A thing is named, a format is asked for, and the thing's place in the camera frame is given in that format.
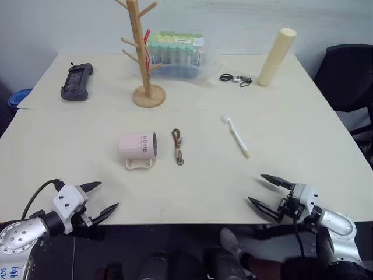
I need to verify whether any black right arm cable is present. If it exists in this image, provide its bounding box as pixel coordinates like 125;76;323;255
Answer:
292;217;307;259

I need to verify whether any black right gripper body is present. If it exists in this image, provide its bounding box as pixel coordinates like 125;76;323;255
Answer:
277;190;307;225

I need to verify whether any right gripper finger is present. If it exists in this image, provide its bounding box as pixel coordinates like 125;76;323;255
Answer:
247;197;284;223
259;174;295;191

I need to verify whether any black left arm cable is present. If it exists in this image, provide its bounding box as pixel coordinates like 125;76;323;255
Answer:
21;179;65;220

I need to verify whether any pink ribbed HOME mug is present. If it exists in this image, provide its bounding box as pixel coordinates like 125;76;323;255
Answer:
118;131;159;170

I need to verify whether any red hanging tag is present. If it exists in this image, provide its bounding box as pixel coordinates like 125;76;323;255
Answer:
143;27;154;71

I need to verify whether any cream cylinder tube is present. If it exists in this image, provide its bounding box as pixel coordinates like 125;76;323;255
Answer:
257;27;298;88

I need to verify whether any white toothbrush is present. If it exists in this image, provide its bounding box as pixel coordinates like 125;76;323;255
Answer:
222;113;252;159

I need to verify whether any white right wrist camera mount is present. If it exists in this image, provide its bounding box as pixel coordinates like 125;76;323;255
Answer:
291;183;320;218

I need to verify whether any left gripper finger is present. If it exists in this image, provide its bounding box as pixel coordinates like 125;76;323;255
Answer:
79;181;103;194
86;202;120;228

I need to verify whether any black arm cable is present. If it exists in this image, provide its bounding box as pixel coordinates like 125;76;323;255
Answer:
292;217;307;259
21;179;65;220

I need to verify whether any pack of green-capped bottles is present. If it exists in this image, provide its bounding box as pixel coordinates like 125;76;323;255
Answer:
145;29;205;67

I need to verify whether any blue plastic basin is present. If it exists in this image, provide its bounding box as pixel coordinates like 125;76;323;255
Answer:
8;87;33;107

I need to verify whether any brown leather strap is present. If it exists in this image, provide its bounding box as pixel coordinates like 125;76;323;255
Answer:
171;128;187;167

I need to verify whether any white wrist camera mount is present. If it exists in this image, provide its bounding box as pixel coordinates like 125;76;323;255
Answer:
291;183;320;218
51;184;89;235

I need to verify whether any black office chair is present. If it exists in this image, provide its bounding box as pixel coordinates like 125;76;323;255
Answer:
312;43;373;144

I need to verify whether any wooden mug tree stand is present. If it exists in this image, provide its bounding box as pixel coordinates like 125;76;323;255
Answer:
114;0;167;109

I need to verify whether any black handheld controller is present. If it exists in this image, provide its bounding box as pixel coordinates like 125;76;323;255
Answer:
59;61;95;102

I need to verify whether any black cord with tag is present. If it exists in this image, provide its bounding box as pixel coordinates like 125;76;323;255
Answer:
219;72;253;88

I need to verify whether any clear plastic tub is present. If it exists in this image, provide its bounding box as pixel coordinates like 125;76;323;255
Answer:
127;36;225;85

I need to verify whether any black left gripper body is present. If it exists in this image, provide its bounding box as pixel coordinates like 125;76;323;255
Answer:
71;189;99;233

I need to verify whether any dark rounded shape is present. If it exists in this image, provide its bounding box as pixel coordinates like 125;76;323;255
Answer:
205;246;247;280

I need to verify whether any grey fabric shape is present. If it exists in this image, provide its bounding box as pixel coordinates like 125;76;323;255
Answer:
219;227;245;260

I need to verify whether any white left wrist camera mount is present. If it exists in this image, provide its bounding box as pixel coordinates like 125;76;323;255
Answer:
51;184;89;235

